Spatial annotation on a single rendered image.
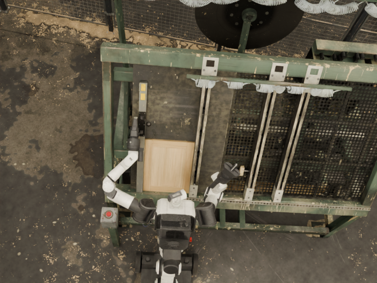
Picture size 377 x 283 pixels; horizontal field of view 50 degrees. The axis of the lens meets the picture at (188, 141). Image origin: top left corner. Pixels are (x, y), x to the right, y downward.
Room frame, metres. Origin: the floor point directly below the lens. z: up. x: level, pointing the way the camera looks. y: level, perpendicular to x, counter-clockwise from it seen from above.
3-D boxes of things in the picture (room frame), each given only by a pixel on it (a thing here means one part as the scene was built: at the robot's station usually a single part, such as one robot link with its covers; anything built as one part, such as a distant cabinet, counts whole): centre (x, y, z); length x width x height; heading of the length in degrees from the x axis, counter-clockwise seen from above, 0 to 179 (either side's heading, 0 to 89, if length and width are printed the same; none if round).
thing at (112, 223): (0.87, 0.49, 0.84); 0.12 x 0.12 x 0.18; 9
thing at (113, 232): (0.87, 0.49, 0.38); 0.06 x 0.06 x 0.75; 9
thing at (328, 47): (2.19, -1.12, 1.38); 0.70 x 0.15 x 0.85; 99
